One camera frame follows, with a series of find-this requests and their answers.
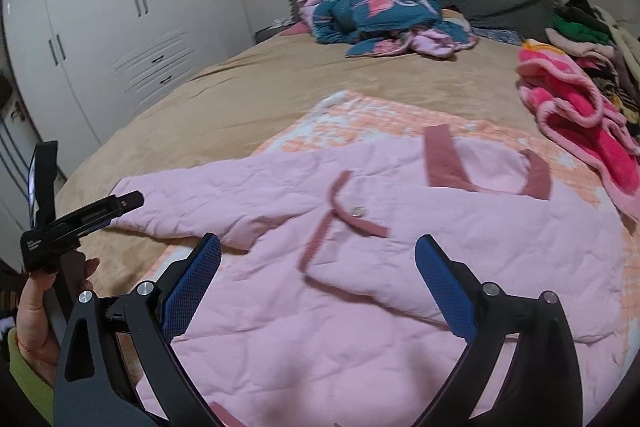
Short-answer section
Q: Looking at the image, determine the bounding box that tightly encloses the pink quilted jacket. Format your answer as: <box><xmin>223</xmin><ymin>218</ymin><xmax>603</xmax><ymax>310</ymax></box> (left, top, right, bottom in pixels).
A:
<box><xmin>112</xmin><ymin>124</ymin><xmax>627</xmax><ymax>427</ymax></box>

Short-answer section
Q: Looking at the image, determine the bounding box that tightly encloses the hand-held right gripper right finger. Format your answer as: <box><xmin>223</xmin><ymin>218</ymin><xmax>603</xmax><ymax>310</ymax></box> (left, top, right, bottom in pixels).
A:
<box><xmin>414</xmin><ymin>234</ymin><xmax>584</xmax><ymax>427</ymax></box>

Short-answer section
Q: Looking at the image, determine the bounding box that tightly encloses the teal flamingo print garment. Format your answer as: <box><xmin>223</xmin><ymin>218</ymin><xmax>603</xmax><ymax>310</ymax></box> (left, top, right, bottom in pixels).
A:
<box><xmin>297</xmin><ymin>0</ymin><xmax>479</xmax><ymax>58</ymax></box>

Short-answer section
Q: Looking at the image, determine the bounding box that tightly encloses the person's left hand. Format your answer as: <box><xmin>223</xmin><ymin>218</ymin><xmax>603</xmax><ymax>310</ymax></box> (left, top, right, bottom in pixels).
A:
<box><xmin>15</xmin><ymin>257</ymin><xmax>101</xmax><ymax>389</ymax></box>

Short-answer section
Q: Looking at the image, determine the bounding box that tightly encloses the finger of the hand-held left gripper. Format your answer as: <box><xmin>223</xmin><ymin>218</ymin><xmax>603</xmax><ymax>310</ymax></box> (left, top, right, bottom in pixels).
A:
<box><xmin>52</xmin><ymin>190</ymin><xmax>146</xmax><ymax>238</ymax></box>

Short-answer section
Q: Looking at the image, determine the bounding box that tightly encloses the white glossy wardrobe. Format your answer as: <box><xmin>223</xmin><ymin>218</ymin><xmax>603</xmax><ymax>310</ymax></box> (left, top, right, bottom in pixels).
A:
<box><xmin>2</xmin><ymin>0</ymin><xmax>257</xmax><ymax>154</ymax></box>

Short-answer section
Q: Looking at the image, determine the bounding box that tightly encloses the pile of folded clothes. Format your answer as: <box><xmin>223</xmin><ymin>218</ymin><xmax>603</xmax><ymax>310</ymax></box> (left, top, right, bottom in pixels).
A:
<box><xmin>544</xmin><ymin>0</ymin><xmax>640</xmax><ymax>138</ymax></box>

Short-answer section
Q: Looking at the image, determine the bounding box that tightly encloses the orange checked cloud blanket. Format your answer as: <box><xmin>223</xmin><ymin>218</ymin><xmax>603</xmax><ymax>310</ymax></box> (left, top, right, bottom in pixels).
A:
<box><xmin>135</xmin><ymin>90</ymin><xmax>640</xmax><ymax>413</ymax></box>

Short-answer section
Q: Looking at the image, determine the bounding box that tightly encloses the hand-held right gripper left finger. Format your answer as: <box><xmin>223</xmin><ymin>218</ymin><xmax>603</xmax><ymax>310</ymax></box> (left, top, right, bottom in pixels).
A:
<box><xmin>52</xmin><ymin>232</ymin><xmax>223</xmax><ymax>427</ymax></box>

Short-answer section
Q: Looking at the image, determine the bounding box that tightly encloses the pink fleece garment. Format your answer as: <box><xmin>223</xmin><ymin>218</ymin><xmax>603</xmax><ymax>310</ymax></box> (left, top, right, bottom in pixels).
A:
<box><xmin>516</xmin><ymin>39</ymin><xmax>640</xmax><ymax>222</ymax></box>

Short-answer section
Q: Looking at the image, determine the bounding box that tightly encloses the person's left forearm green sleeve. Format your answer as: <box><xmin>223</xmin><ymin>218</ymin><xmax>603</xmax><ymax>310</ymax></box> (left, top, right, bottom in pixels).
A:
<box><xmin>7</xmin><ymin>327</ymin><xmax>55</xmax><ymax>425</ymax></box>

